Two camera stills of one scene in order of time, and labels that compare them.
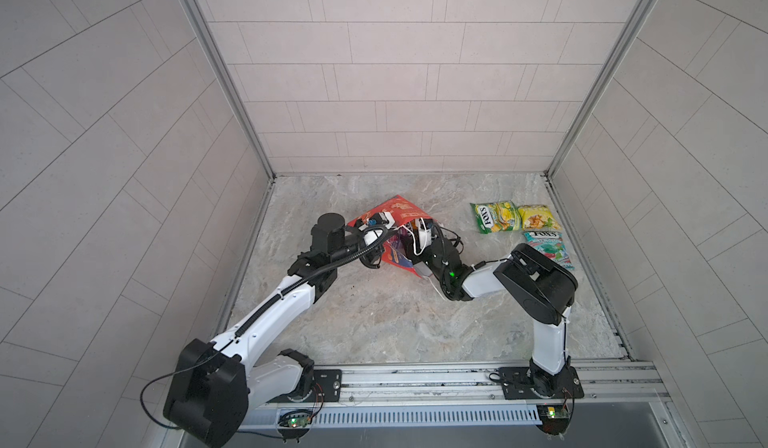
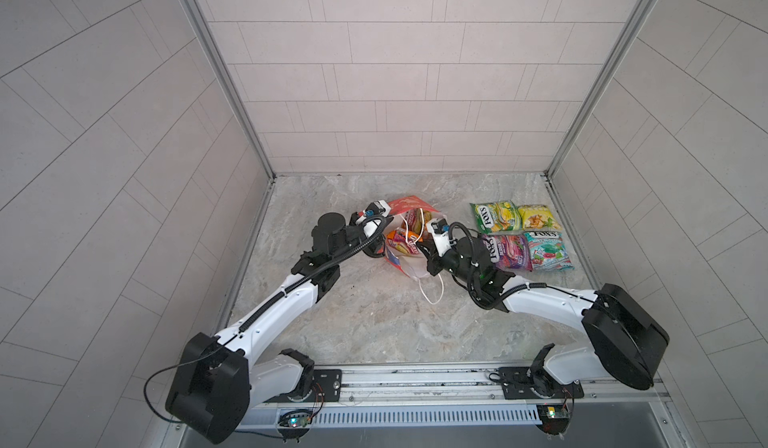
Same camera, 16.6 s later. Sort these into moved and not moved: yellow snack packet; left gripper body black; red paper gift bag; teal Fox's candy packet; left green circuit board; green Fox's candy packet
Moved: red paper gift bag; left gripper body black
Not moved: yellow snack packet; green Fox's candy packet; teal Fox's candy packet; left green circuit board
